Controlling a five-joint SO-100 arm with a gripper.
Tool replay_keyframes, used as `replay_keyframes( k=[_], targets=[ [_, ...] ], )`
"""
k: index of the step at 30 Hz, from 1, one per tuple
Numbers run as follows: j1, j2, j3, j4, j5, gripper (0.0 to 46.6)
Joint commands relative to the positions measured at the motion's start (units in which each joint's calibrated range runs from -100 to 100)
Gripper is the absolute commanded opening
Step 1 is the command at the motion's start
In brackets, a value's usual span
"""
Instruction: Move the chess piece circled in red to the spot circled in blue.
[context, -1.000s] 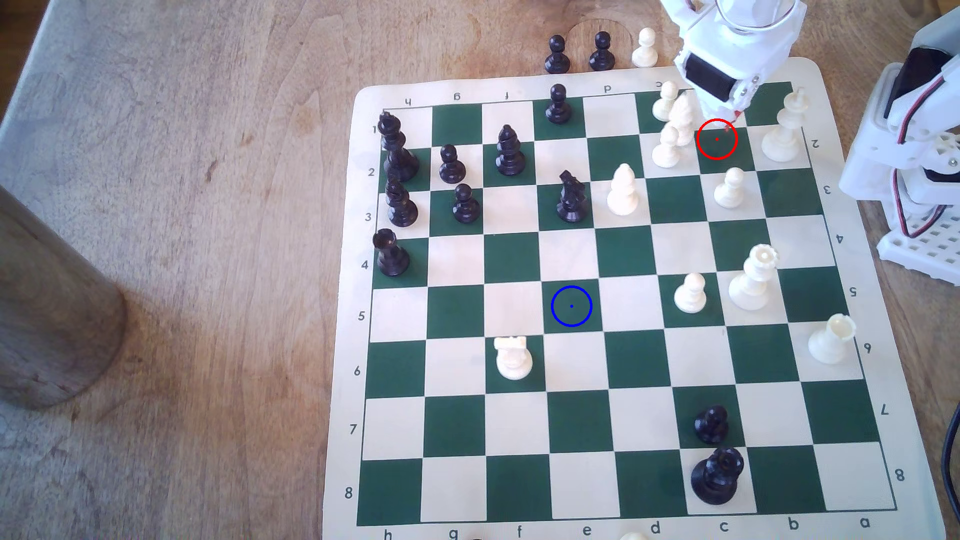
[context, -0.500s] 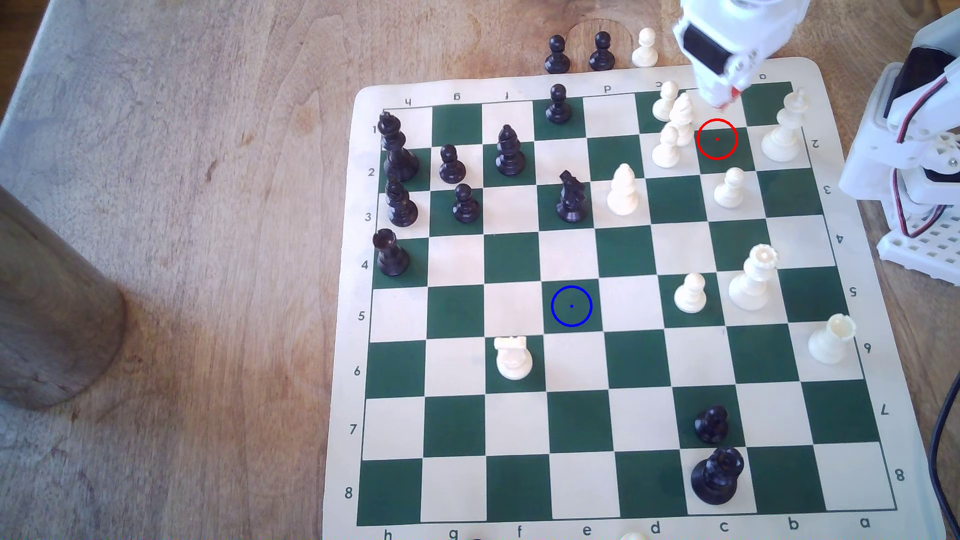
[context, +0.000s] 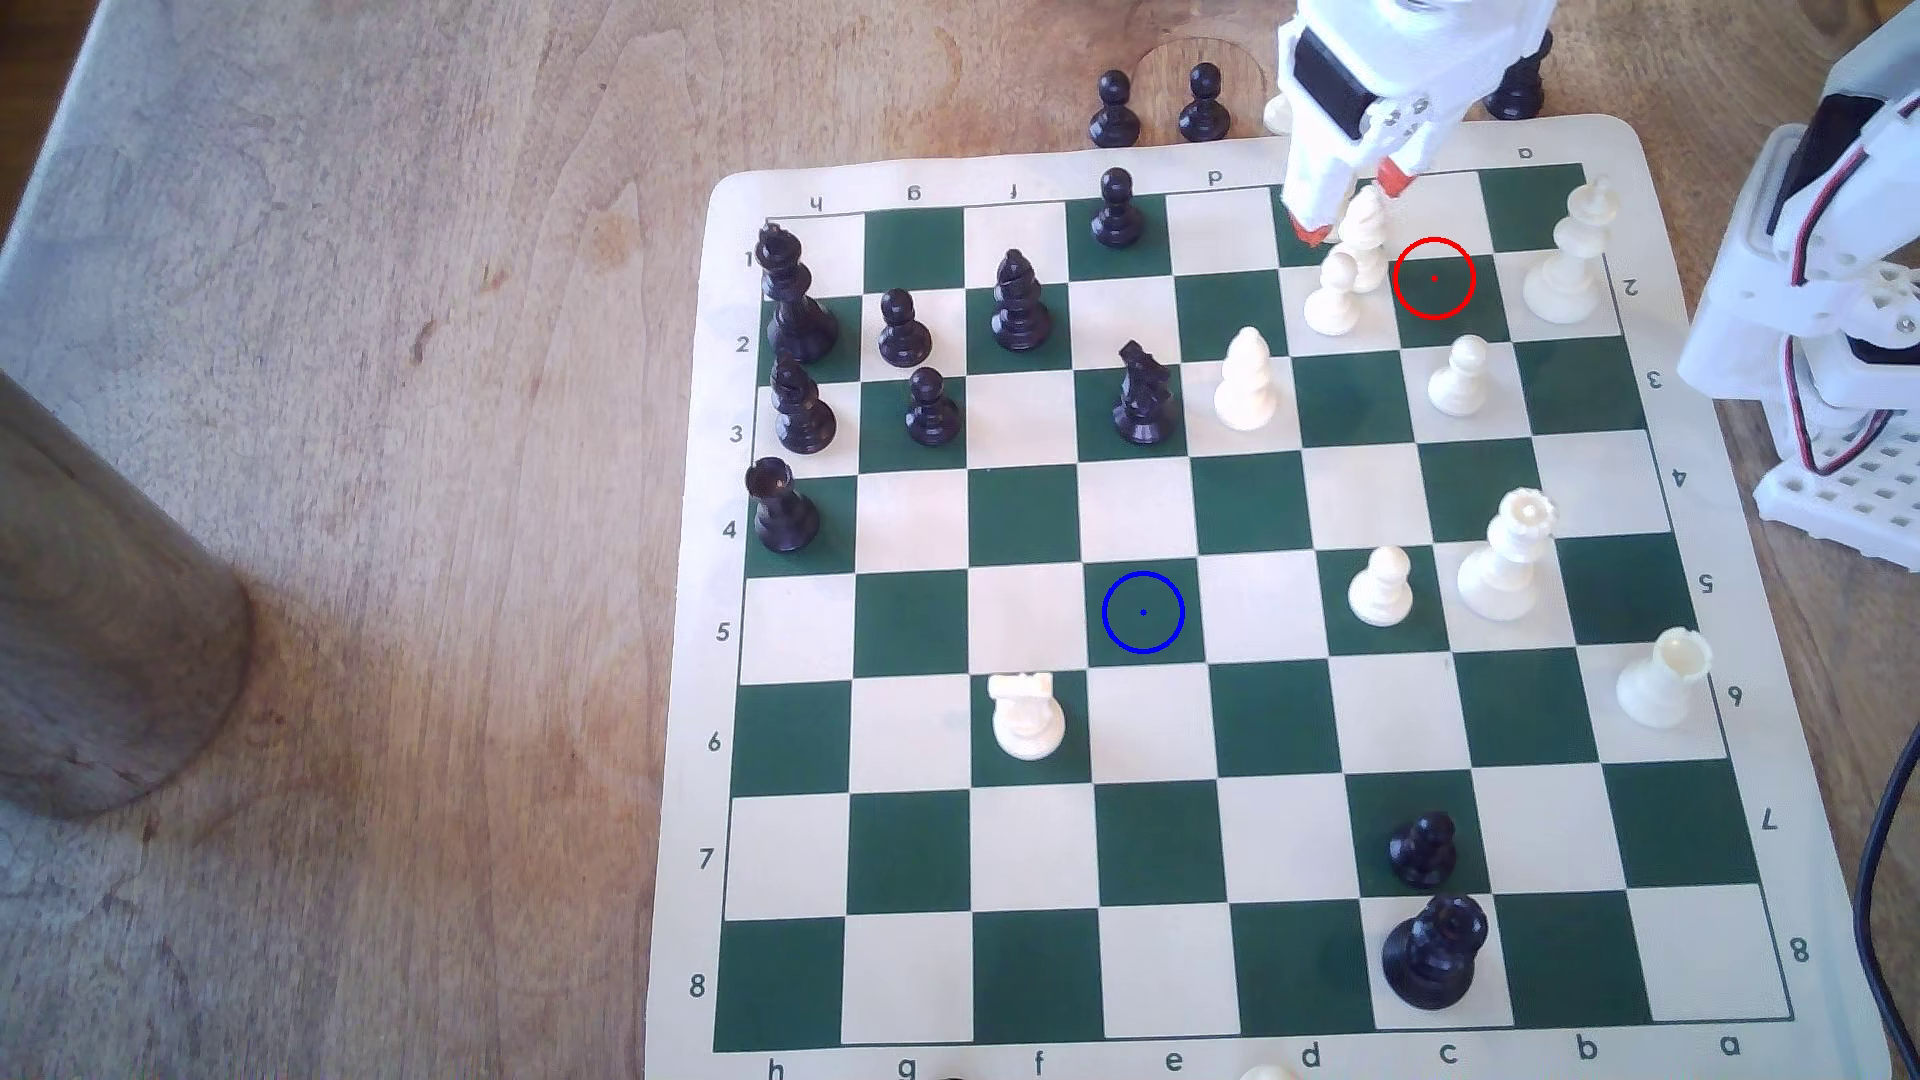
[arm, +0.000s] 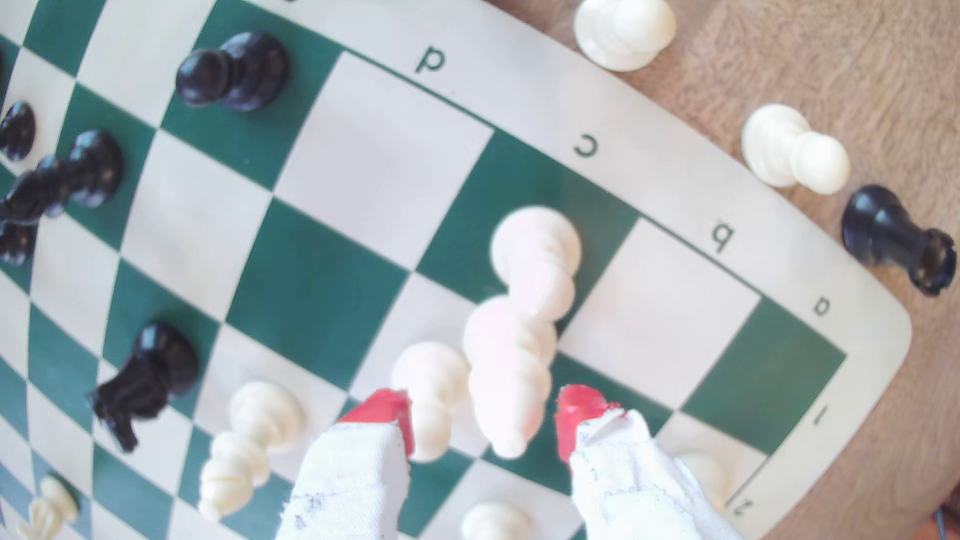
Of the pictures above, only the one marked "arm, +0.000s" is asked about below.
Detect black bishop chess piece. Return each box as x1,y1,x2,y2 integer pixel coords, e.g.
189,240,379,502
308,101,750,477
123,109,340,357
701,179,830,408
0,129,126,226

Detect white bishop chess piece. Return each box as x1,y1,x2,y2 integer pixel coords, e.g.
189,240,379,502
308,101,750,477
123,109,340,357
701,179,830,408
462,294,559,461
197,380,308,523

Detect black pawn chess piece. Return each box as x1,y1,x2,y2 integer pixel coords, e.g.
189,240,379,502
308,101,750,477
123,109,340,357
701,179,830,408
0,221,39,268
174,30,291,114
0,100,37,163

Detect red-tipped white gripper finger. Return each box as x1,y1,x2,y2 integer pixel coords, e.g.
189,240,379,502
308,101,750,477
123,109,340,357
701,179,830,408
553,383,745,540
274,387,416,540

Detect black rook chess piece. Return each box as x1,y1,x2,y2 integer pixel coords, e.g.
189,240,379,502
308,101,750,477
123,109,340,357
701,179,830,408
840,184,959,297

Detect white pawn chess piece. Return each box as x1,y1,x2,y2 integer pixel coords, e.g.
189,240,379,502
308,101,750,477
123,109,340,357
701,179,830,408
489,205,583,324
741,103,852,197
390,341,474,464
460,501,535,540
573,0,678,74

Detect black knight chess piece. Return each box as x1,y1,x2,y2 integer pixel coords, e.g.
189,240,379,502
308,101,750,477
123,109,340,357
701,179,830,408
87,321,201,454

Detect green and white chess mat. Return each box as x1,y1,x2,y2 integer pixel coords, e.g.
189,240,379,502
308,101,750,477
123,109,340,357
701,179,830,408
0,0,914,540

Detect white king chess piece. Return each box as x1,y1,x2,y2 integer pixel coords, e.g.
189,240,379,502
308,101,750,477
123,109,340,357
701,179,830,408
673,450,730,513

